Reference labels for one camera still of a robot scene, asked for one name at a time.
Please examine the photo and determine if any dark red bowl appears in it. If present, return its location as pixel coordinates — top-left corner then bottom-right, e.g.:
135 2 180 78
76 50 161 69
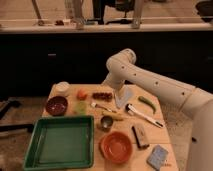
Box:
45 96 68 116

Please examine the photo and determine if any small metal cup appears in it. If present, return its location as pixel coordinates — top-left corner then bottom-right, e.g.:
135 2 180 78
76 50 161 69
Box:
100 116 113 131

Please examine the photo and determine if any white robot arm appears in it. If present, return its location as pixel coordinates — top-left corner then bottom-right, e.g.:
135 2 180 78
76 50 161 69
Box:
103 48 213 171

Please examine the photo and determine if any green plastic cup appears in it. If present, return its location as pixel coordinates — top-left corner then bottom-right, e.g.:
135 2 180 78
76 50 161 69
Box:
74 101 87 115

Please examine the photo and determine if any white handled peeler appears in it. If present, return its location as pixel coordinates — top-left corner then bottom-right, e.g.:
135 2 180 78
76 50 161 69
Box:
125 103 163 128

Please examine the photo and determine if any red orange apple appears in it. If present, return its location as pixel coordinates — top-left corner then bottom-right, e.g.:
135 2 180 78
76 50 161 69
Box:
76 89 87 101

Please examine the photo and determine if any blue sponge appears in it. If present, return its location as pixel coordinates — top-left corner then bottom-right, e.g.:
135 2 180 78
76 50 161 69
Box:
147 145 168 171

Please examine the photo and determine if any white small bowl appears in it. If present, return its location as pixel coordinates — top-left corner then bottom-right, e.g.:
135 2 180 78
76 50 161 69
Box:
55 82 70 97

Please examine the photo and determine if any black brown box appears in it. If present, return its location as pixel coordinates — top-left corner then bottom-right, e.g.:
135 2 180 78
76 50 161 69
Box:
132 125 149 149

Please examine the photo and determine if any yellow banana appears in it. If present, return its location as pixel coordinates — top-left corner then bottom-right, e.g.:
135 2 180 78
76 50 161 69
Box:
102 111 124 121

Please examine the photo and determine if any orange bowl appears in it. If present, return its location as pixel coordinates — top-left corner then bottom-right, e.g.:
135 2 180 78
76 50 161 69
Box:
100 131 133 164

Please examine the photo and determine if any green chili pepper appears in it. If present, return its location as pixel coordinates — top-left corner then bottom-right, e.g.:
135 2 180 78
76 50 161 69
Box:
138 96 156 114

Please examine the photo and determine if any green plastic tray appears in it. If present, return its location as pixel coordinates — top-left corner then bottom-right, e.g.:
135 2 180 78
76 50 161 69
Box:
23 115 94 171

